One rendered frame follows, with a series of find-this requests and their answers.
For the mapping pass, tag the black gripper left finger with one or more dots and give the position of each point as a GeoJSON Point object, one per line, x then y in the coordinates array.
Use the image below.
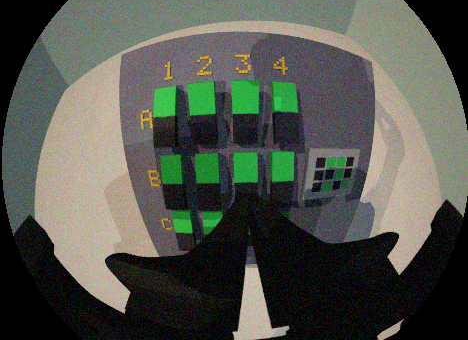
{"type": "Point", "coordinates": [212, 274]}

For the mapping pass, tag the grey switch panel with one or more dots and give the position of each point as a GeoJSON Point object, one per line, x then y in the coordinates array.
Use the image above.
{"type": "Point", "coordinates": [206, 117]}

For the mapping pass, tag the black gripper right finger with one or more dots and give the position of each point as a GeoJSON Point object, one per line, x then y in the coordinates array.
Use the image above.
{"type": "Point", "coordinates": [293, 264]}

